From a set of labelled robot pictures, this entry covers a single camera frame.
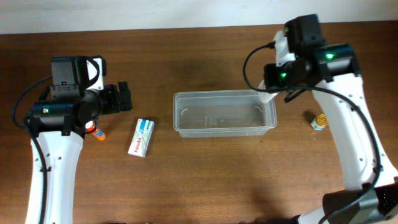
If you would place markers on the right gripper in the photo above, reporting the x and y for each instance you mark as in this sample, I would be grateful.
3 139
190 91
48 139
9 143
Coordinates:
270 76

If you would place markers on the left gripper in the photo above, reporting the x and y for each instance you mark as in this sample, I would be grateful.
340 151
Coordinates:
115 99

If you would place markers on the orange tube white cap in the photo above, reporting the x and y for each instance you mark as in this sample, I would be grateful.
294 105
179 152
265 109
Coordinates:
92 128

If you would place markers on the white spray bottle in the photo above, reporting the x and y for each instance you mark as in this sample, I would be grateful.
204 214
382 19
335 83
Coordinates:
263 96

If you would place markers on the white Panadol box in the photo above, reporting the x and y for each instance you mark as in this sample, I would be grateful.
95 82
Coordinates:
141 138

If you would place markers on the small jar gold lid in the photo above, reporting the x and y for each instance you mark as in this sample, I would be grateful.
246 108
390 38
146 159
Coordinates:
319 122

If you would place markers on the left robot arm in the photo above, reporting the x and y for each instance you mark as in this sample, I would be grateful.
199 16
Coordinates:
57 127

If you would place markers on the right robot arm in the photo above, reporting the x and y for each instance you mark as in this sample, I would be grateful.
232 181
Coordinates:
370 179

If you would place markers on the clear plastic container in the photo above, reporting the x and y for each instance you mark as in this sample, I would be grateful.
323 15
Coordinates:
227 113

